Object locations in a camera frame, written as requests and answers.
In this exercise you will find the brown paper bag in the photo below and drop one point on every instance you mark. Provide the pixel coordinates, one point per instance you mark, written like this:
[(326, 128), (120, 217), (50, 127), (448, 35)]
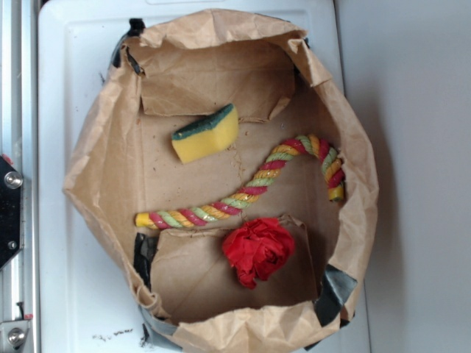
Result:
[(301, 156)]

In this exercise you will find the yellow green sponge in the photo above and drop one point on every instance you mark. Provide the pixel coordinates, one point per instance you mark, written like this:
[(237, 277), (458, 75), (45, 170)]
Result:
[(208, 135)]

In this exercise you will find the black mounting bracket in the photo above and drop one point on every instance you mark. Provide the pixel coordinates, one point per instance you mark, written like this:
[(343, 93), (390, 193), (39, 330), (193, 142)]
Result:
[(10, 211)]

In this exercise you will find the aluminium frame rail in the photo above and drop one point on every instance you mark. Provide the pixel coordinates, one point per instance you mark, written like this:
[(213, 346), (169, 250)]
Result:
[(20, 307)]

